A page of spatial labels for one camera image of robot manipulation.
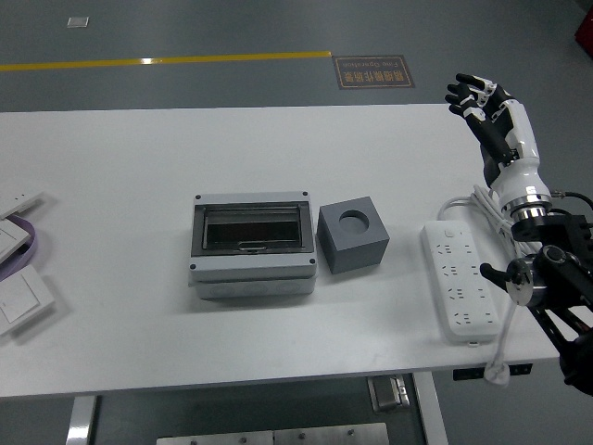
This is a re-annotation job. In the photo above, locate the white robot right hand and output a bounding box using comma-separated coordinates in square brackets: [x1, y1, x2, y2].
[444, 72, 554, 210]

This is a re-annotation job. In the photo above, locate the grey junction box with lid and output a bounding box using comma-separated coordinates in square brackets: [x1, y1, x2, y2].
[188, 190, 318, 300]

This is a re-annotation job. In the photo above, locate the grey cube with round recess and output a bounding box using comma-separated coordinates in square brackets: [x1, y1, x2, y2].
[317, 195, 389, 274]

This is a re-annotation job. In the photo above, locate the red object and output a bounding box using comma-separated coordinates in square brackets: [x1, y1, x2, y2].
[574, 8, 593, 50]

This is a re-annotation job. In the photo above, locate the brown floor sign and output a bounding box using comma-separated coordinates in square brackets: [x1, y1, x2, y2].
[332, 55, 417, 91]

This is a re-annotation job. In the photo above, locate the black table control panel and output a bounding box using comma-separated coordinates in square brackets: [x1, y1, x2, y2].
[452, 363, 534, 382]

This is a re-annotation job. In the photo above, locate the white table leg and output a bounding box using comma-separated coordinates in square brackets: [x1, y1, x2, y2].
[411, 372, 449, 445]
[64, 395, 98, 445]

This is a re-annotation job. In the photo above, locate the yellow floor line tape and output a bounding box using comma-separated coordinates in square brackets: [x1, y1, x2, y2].
[0, 50, 333, 73]

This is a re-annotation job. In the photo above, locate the white power cord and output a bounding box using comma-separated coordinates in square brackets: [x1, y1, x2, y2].
[437, 184, 529, 387]

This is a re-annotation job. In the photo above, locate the grey metal bracket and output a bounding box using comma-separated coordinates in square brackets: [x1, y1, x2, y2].
[368, 375, 411, 413]

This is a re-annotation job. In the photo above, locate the grey metal base plate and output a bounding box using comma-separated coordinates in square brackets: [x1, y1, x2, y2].
[156, 422, 390, 445]

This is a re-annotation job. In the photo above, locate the white switch panel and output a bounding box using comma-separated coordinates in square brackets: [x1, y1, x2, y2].
[0, 263, 59, 337]
[0, 190, 47, 222]
[0, 220, 32, 265]

